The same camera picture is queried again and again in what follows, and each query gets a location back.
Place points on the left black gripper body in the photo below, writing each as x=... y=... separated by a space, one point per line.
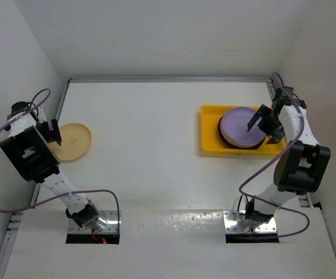
x=43 y=128

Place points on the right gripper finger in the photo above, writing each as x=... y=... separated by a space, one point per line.
x=275 y=139
x=262 y=113

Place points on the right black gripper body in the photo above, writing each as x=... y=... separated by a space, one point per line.
x=270 y=124

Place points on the tan plate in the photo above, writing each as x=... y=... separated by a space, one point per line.
x=76 y=142
x=239 y=138

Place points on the purple plate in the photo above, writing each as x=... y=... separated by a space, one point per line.
x=234 y=126

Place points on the pink plate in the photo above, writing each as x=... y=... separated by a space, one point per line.
x=242 y=145

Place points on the metal rimmed plate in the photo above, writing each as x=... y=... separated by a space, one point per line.
x=223 y=143

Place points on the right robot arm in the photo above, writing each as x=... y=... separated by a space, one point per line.
x=300 y=166

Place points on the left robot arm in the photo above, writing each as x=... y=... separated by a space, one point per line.
x=27 y=148

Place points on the yellow plastic bin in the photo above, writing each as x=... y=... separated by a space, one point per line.
x=210 y=141

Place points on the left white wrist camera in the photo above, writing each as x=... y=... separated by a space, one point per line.
x=41 y=115

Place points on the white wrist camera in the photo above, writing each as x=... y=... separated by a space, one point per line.
x=41 y=115
x=284 y=91

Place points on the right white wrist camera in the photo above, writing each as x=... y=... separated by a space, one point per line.
x=284 y=91

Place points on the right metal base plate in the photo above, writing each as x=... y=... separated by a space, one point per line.
x=236 y=224

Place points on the metal base plate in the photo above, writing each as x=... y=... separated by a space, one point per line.
x=107 y=223
x=236 y=224

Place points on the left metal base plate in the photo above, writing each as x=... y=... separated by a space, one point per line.
x=107 y=223

